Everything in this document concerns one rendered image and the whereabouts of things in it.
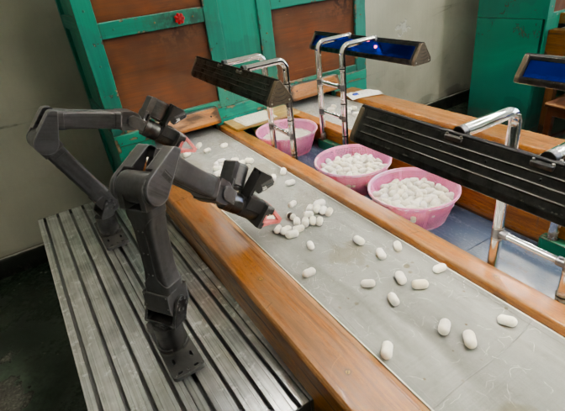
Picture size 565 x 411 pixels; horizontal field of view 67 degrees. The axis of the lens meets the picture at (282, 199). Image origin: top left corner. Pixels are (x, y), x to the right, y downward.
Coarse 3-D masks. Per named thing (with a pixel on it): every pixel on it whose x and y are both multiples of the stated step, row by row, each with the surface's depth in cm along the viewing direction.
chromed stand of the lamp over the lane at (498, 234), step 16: (496, 112) 74; (512, 112) 75; (464, 128) 70; (480, 128) 72; (512, 128) 79; (512, 144) 80; (560, 144) 61; (560, 160) 59; (496, 208) 88; (496, 224) 89; (496, 240) 91; (512, 240) 87; (496, 256) 93; (544, 256) 82; (560, 256) 80; (560, 288) 81
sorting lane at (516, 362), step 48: (240, 144) 180; (288, 192) 138; (288, 240) 114; (336, 240) 112; (384, 240) 109; (336, 288) 96; (384, 288) 94; (432, 288) 92; (480, 288) 91; (384, 336) 82; (432, 336) 81; (480, 336) 80; (528, 336) 78; (432, 384) 72; (480, 384) 71; (528, 384) 70
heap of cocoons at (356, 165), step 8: (328, 160) 155; (336, 160) 156; (344, 160) 154; (352, 160) 154; (360, 160) 153; (368, 160) 153; (376, 160) 152; (328, 168) 150; (336, 168) 150; (344, 168) 148; (352, 168) 148; (360, 168) 149; (368, 168) 146; (376, 168) 146
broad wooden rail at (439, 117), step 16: (336, 96) 225; (384, 96) 208; (400, 112) 189; (416, 112) 183; (432, 112) 181; (448, 112) 179; (448, 128) 169; (496, 128) 159; (528, 144) 144; (544, 144) 142
